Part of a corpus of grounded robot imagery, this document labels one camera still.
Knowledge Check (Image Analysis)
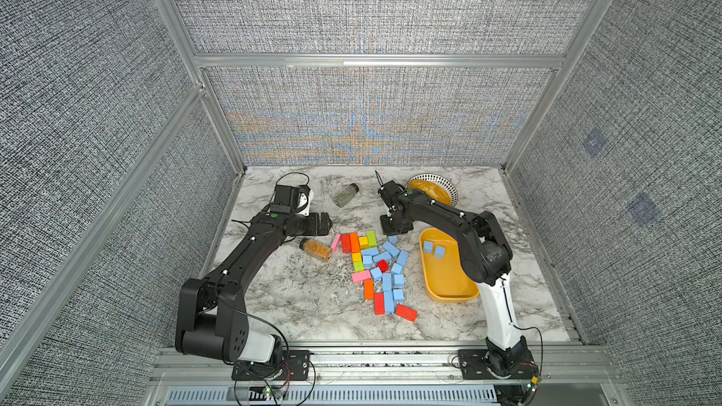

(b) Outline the yellow plastic tray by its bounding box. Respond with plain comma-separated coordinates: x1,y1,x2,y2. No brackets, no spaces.
419,227,479,304

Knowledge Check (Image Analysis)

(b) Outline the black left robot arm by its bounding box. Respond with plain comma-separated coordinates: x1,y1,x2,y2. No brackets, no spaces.
175,209,333,366

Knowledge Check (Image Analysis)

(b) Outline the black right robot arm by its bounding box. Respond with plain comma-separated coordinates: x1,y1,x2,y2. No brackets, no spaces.
378,180,535,379

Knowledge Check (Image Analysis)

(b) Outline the amber spice jar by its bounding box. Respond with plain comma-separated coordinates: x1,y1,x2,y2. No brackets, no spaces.
299,238,333,262

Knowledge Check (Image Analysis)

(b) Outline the pink long block upper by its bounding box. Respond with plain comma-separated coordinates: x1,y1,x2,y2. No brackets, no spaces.
330,234,341,252

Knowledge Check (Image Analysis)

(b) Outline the pink long block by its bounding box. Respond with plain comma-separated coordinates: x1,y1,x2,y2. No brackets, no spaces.
330,234,341,252
352,271,372,284

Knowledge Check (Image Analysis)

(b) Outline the green long block upper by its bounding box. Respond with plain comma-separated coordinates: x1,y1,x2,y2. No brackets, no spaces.
366,230,378,248

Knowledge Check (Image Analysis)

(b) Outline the red block upper left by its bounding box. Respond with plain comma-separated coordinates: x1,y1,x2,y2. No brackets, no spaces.
341,234,352,254

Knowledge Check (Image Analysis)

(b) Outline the red block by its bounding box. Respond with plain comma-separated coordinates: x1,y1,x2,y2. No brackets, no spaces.
394,304,417,323
341,234,352,254
373,292,385,316

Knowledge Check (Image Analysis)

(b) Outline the glass spice jar black lid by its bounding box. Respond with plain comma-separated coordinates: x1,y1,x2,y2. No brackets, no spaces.
333,183,359,209

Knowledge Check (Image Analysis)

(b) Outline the orange long block upper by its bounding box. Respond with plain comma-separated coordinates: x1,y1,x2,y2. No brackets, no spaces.
350,233,361,254

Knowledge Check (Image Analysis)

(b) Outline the small red cube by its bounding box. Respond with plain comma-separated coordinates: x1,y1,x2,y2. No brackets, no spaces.
377,259,388,273

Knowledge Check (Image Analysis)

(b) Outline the patterned bowl of yellow grains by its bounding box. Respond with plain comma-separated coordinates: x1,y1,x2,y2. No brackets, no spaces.
406,173,459,207

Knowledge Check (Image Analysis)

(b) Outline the pink long block lower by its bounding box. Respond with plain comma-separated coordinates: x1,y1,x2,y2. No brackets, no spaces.
352,271,372,284

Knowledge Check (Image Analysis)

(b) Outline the orange block lower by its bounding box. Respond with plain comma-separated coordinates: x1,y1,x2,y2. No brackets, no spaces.
364,279,374,301

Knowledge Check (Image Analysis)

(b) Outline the red block bottom left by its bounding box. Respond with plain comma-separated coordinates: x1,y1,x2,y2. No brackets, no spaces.
373,292,385,316

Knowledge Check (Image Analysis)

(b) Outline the blue long block bottom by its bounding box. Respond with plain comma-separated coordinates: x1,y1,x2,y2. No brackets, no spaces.
383,291,395,314

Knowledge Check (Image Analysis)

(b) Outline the red block bottom right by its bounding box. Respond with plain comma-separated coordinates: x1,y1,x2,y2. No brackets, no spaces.
394,304,417,323

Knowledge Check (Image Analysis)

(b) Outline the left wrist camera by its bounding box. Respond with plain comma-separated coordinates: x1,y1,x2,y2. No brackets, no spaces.
272,184,313,215

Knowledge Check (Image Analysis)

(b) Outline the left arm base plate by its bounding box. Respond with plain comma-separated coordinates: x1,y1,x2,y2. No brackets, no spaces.
231,350,311,382

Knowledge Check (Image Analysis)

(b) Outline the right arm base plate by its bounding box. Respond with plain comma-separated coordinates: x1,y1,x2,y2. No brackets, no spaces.
457,349,539,381

